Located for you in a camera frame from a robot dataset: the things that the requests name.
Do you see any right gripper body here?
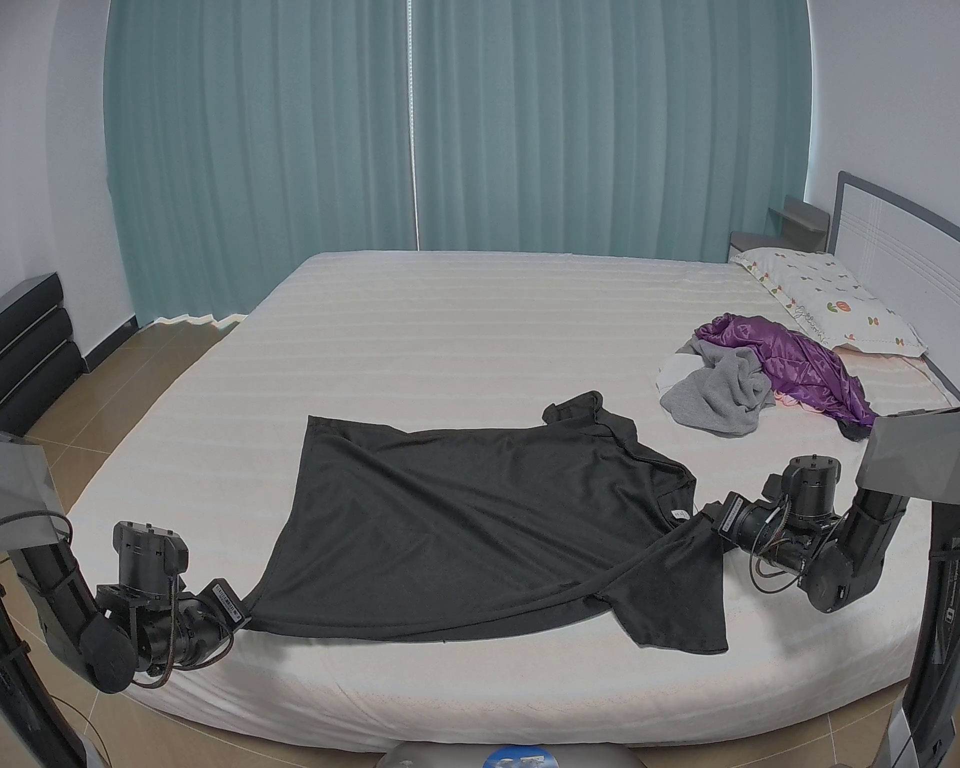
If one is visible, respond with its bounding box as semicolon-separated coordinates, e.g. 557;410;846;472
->
703;493;787;555

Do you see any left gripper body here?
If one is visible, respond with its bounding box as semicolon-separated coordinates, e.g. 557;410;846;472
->
172;576;252;670

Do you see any black T-shirt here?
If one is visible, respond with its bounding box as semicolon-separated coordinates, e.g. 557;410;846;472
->
246;390;732;655

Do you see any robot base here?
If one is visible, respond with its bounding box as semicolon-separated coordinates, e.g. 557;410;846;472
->
378;742;631;768

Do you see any bed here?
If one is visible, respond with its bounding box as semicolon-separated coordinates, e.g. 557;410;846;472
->
63;171;960;755

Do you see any grey knit garment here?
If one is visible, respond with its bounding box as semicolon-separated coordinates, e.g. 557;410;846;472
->
660;346;777;438

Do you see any white garment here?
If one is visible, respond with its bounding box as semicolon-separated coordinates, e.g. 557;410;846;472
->
654;351;714;402

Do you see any purple satin garment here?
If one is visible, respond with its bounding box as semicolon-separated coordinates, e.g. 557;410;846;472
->
693;313;879;429

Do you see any white printed pillow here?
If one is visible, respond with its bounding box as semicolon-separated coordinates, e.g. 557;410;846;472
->
731;247;930;357

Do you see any grey bedside table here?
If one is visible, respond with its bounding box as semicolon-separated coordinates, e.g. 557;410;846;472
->
729;195;832;264

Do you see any black dressing table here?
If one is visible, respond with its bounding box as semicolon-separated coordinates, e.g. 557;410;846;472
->
0;273;85;438

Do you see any blue-green curtain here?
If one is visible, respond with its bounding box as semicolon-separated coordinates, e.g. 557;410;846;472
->
411;0;815;264
103;0;418;329

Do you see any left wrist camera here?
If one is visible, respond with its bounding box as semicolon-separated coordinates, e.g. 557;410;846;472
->
96;519;190;624

